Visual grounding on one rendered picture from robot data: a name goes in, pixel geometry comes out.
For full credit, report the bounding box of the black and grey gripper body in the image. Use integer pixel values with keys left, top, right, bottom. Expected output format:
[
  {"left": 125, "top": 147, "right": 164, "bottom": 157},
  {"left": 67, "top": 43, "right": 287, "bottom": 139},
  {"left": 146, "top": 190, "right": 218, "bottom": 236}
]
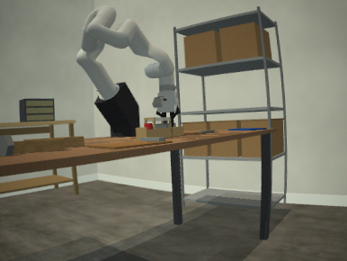
[{"left": 157, "top": 90, "right": 179, "bottom": 113}]

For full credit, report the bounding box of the wooden batten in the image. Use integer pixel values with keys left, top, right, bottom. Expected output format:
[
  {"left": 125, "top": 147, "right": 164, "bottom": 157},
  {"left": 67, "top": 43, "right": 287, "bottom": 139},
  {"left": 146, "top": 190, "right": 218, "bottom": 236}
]
[
  {"left": 13, "top": 139, "right": 65, "bottom": 153},
  {"left": 24, "top": 136, "right": 85, "bottom": 148}
]

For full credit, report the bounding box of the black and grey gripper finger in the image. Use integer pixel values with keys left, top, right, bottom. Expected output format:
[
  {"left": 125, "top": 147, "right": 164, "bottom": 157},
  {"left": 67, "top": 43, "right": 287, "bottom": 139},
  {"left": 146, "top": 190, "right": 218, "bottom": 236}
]
[
  {"left": 170, "top": 106, "right": 181, "bottom": 127},
  {"left": 156, "top": 111, "right": 166, "bottom": 117}
]

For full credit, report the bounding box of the red cube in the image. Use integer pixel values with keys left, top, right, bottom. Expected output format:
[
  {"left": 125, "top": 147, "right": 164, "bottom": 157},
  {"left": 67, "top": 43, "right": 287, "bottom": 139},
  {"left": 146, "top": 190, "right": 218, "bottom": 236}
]
[{"left": 144, "top": 123, "right": 152, "bottom": 130}]

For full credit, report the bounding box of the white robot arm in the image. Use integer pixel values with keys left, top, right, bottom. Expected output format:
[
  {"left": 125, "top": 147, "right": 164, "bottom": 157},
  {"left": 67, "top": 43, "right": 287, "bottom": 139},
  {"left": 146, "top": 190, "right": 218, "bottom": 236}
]
[{"left": 76, "top": 5, "right": 177, "bottom": 101}]

